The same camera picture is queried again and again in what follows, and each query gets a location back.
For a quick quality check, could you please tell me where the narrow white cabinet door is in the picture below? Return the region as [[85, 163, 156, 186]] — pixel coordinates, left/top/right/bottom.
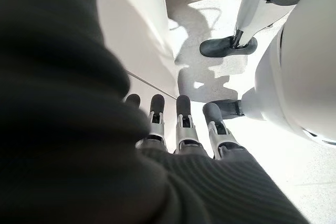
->
[[96, 0, 180, 100]]

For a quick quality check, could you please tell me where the wide white cabinet door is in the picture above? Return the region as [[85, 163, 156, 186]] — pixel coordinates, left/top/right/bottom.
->
[[127, 73, 179, 104]]

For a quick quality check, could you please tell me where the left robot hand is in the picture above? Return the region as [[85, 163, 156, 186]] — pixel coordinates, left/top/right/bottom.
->
[[0, 0, 310, 224]]

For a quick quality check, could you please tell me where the black right robot foot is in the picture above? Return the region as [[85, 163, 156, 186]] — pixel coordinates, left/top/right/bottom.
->
[[199, 36, 258, 58]]

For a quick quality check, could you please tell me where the white right robot leg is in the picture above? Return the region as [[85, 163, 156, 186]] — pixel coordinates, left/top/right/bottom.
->
[[233, 0, 317, 49]]

